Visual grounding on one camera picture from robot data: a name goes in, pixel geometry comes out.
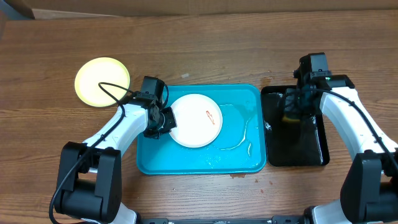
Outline blue plastic tray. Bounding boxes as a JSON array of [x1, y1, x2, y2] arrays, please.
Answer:
[[136, 84, 266, 175]]

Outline green yellow sponge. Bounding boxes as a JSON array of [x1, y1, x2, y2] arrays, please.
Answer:
[[282, 113, 301, 123]]

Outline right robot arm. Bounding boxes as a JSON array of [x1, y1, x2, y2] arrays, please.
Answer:
[[279, 53, 397, 223]]

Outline pink rimmed white plate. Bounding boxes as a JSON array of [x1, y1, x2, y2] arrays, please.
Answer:
[[170, 94, 223, 148]]

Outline black plastic tray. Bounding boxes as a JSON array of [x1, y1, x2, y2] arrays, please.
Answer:
[[261, 85, 330, 167]]

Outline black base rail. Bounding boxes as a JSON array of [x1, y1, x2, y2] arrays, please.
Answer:
[[83, 214, 360, 224]]

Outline green rimmed plate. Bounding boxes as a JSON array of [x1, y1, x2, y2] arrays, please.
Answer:
[[75, 57, 131, 107]]

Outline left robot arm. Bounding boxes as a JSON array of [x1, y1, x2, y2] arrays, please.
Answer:
[[49, 76, 177, 223]]

